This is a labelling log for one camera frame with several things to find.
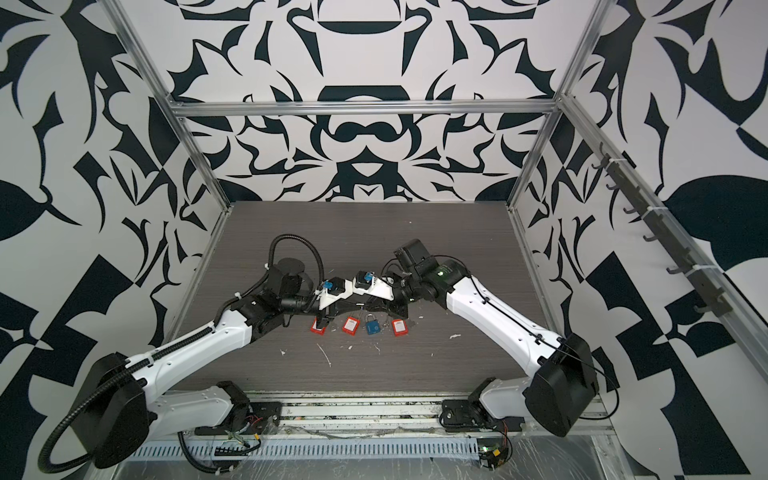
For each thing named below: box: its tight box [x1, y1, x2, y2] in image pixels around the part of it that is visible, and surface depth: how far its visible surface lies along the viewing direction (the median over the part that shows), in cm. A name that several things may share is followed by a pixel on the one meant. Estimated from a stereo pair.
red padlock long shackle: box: [342, 316, 361, 336], surface depth 90 cm
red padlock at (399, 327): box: [391, 319, 409, 337], surface depth 89 cm
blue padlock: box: [366, 313, 381, 335], surface depth 91 cm
